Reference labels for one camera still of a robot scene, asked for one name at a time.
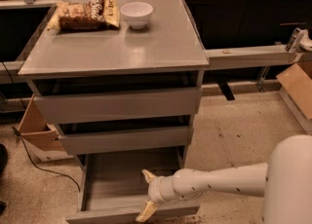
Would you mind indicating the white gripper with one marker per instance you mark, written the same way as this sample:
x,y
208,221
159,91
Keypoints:
x,y
158,189

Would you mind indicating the grey bottom drawer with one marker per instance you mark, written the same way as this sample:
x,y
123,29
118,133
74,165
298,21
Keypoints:
x,y
113,188

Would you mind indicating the grey drawer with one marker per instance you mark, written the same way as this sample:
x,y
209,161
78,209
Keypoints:
x,y
123,135
117,97
113,188

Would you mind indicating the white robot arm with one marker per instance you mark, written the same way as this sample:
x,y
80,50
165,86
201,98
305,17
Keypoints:
x,y
284,182

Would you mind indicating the grey middle drawer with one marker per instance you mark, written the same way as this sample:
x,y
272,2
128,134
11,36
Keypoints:
x,y
123,135

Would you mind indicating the grey drawer cabinet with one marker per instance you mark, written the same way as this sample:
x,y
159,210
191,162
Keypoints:
x,y
168,43

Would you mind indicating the grey top drawer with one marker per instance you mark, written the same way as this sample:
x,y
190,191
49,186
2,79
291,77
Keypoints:
x,y
117,97

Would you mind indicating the left cardboard box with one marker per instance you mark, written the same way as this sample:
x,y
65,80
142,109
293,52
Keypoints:
x,y
34,129

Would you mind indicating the cardboard box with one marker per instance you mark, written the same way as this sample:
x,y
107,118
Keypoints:
x,y
34,129
297,81

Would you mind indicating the black object at left edge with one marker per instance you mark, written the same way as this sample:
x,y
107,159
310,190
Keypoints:
x,y
3,157

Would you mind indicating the white bowl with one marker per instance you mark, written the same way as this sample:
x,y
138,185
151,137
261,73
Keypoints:
x,y
136,14

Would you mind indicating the brown snack bag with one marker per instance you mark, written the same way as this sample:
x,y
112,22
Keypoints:
x,y
95,14

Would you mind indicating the right cardboard box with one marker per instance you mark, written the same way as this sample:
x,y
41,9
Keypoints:
x,y
297,81

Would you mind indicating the grey metal rail frame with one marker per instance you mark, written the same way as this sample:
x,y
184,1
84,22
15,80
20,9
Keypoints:
x,y
245,56

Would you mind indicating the white device on rail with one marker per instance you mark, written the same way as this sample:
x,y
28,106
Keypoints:
x,y
299,39

